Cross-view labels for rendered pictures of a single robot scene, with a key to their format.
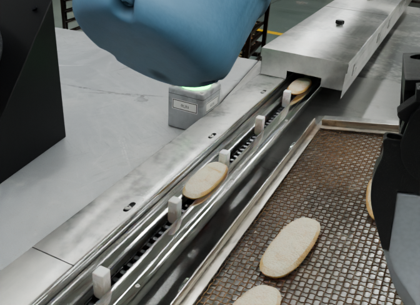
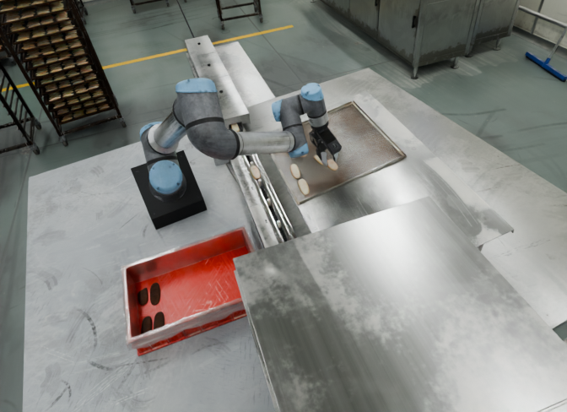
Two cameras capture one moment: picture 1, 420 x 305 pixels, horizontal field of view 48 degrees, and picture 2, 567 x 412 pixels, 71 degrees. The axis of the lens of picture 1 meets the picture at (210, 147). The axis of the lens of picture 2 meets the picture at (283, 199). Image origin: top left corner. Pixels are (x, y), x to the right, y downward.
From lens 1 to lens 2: 133 cm
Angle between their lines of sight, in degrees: 34
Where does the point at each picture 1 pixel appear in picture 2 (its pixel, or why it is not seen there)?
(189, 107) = not seen: hidden behind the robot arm
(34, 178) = (211, 202)
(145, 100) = (194, 163)
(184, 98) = not seen: hidden behind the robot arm
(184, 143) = (238, 167)
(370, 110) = (259, 122)
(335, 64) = (245, 115)
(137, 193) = (249, 185)
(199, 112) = not seen: hidden behind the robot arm
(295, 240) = (295, 170)
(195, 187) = (256, 175)
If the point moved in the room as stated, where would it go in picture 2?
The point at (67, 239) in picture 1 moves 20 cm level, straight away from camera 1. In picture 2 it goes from (252, 201) to (213, 190)
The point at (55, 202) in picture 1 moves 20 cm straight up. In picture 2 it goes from (227, 202) to (218, 167)
